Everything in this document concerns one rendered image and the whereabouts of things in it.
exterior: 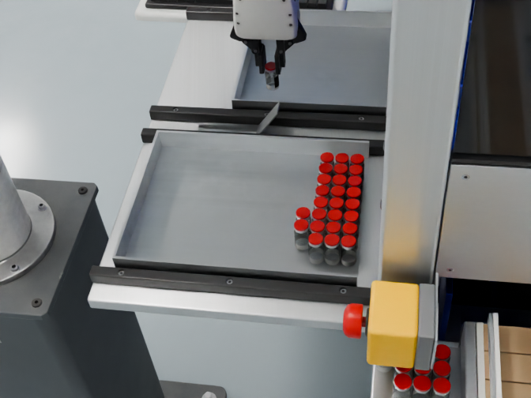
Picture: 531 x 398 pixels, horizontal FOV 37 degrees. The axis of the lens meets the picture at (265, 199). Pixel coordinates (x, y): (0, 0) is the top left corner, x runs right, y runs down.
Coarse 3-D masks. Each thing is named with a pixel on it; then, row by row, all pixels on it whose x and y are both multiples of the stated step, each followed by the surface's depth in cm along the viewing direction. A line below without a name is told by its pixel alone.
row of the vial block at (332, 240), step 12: (336, 156) 118; (348, 156) 118; (336, 168) 116; (348, 168) 119; (336, 180) 115; (336, 192) 113; (336, 204) 112; (336, 216) 110; (336, 228) 109; (336, 240) 107; (324, 252) 110; (336, 252) 108; (336, 264) 110
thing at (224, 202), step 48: (192, 144) 128; (240, 144) 126; (288, 144) 124; (336, 144) 123; (144, 192) 121; (192, 192) 122; (240, 192) 121; (288, 192) 120; (144, 240) 116; (192, 240) 115; (240, 240) 115; (288, 240) 114
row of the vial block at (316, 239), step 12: (324, 156) 118; (324, 168) 117; (324, 180) 115; (324, 192) 114; (324, 204) 112; (312, 216) 111; (324, 216) 110; (312, 228) 109; (324, 228) 109; (312, 240) 108; (324, 240) 111; (312, 252) 109
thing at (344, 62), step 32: (320, 32) 146; (352, 32) 145; (384, 32) 145; (288, 64) 141; (320, 64) 140; (352, 64) 139; (384, 64) 139; (256, 96) 136; (288, 96) 135; (320, 96) 134; (352, 96) 134; (384, 96) 133
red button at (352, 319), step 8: (352, 304) 90; (360, 304) 91; (344, 312) 90; (352, 312) 89; (360, 312) 89; (344, 320) 90; (352, 320) 89; (360, 320) 89; (344, 328) 90; (352, 328) 89; (360, 328) 89; (352, 336) 90; (360, 336) 90
